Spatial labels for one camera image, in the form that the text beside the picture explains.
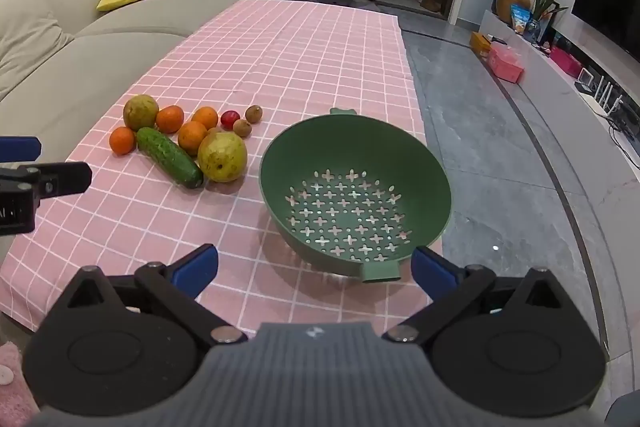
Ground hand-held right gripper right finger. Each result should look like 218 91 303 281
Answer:
382 246 590 349

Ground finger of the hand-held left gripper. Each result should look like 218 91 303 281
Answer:
0 136 42 162
0 161 94 208

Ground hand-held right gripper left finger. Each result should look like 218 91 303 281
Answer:
47 243 249 349

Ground orange tangerine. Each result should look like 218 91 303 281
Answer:
177 121 208 156
155 105 185 134
109 126 137 156
192 106 219 130

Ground green cucumber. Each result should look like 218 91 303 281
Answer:
136 127 204 189

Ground yellowish green guava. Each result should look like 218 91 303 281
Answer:
197 131 248 183

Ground green colander bowl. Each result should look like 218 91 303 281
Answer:
258 108 452 284

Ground beige throw pillow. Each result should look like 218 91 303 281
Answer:
0 0 75 100

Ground beige sofa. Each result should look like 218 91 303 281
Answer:
0 0 279 268

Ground pink fluffy garment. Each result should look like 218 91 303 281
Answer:
0 341 39 424

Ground white marble television console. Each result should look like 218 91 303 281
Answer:
482 9 640 408

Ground pink box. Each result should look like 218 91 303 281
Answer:
487 43 525 84

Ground pink checked tablecloth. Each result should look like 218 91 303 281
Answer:
0 0 444 334

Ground orange box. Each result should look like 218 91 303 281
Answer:
470 32 494 56

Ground white router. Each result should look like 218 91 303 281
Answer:
592 77 624 114

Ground magenta box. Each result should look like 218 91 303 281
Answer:
550 47 584 78

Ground blue snack bag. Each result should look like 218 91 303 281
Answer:
510 4 532 32

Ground black cables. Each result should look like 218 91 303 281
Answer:
606 109 640 168

